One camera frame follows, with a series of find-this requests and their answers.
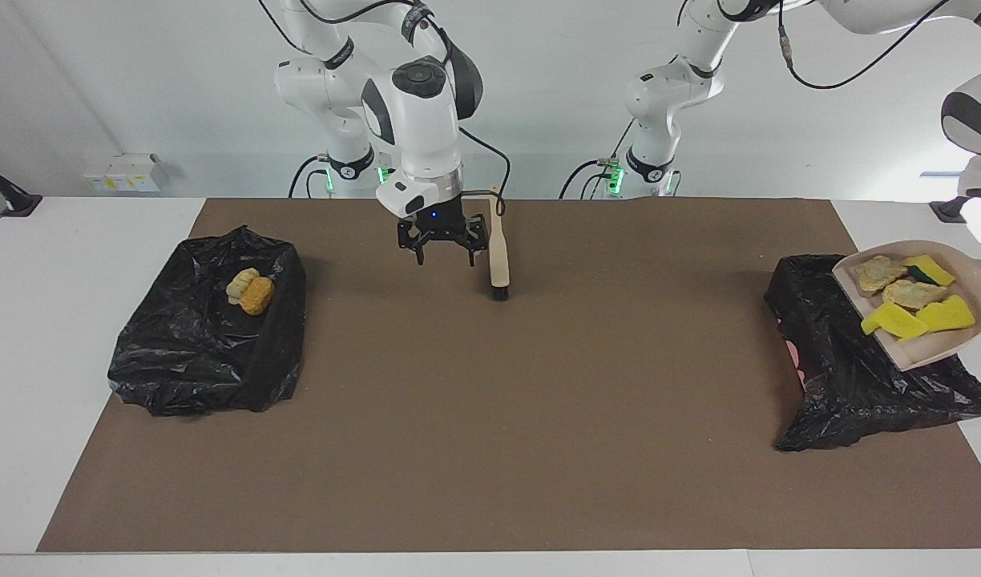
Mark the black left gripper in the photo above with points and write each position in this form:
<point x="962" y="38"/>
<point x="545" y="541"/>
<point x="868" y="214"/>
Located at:
<point x="441" y="224"/>

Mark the beige hand brush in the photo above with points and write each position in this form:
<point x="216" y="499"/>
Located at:
<point x="499" y="256"/>

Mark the orange brown sponge chunk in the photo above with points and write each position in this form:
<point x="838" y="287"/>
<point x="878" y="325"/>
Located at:
<point x="257" y="298"/>

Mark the pale orange sponge chunk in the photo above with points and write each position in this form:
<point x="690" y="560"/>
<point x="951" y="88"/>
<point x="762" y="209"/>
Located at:
<point x="239" y="282"/>

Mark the pale beige sponge chunk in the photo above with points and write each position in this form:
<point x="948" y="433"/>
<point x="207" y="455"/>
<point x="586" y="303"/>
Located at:
<point x="879" y="272"/>

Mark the jagged yellow green sponge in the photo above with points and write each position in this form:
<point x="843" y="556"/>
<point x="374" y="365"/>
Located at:
<point x="891" y="320"/>

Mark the yellow green sponge strip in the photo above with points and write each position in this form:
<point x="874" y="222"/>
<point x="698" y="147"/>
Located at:
<point x="931" y="270"/>

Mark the beige plastic dustpan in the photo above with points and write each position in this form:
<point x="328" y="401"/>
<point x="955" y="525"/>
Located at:
<point x="939" y="349"/>

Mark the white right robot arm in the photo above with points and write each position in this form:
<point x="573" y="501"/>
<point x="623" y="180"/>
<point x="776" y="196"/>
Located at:
<point x="422" y="128"/>

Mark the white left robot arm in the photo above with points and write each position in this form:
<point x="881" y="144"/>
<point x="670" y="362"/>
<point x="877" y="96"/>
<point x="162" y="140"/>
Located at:
<point x="671" y="92"/>

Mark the pink bin under bag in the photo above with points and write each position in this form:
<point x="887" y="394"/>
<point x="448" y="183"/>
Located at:
<point x="794" y="357"/>

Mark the torn black bag lined bin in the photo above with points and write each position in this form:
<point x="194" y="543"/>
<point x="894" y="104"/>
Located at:
<point x="859" y="393"/>

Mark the brown table mat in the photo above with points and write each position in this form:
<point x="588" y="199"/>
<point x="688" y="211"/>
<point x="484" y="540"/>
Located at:
<point x="490" y="505"/>

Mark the white wall socket boxes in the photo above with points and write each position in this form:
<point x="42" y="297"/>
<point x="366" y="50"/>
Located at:
<point x="122" y="172"/>

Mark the black camera stand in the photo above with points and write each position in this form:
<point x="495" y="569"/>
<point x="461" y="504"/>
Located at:
<point x="18" y="204"/>
<point x="949" y="211"/>

